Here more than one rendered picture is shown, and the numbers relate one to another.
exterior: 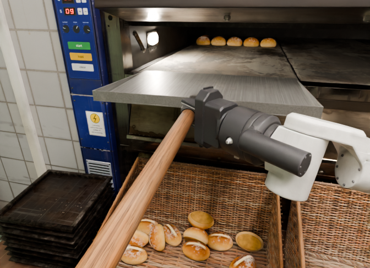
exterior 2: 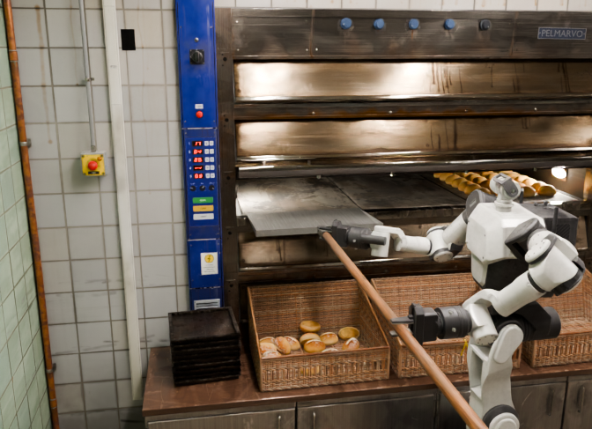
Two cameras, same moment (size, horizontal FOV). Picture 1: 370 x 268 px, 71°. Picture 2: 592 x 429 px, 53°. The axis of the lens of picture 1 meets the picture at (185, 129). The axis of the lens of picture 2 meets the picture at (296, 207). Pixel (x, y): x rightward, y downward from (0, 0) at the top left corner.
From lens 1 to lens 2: 1.98 m
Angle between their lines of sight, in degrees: 25
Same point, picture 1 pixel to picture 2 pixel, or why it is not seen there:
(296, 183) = (383, 249)
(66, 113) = (174, 259)
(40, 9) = (166, 173)
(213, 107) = (342, 228)
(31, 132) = (131, 285)
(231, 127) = (354, 234)
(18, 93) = (128, 247)
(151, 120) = (257, 253)
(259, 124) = (366, 232)
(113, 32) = (229, 188)
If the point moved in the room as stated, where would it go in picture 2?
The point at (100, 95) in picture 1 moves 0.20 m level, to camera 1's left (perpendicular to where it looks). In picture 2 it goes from (262, 232) to (215, 239)
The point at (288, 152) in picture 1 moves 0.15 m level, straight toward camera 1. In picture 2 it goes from (380, 238) to (385, 250)
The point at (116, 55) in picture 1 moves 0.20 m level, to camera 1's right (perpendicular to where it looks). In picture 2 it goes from (230, 204) to (270, 200)
